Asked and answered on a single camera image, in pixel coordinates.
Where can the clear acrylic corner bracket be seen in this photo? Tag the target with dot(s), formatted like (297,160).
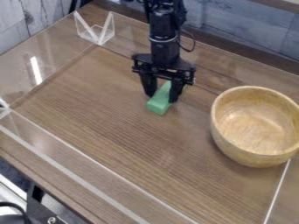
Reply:
(97,34)

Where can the green rectangular block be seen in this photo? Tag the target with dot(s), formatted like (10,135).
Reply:
(158,104)

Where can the wooden bowl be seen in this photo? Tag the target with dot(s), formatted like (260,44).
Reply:
(254,126)

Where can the black metal table leg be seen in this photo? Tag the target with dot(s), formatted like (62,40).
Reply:
(46,210)

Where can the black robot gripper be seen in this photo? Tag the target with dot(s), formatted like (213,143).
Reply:
(163,64)

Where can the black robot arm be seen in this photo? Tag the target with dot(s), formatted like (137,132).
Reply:
(166,17)

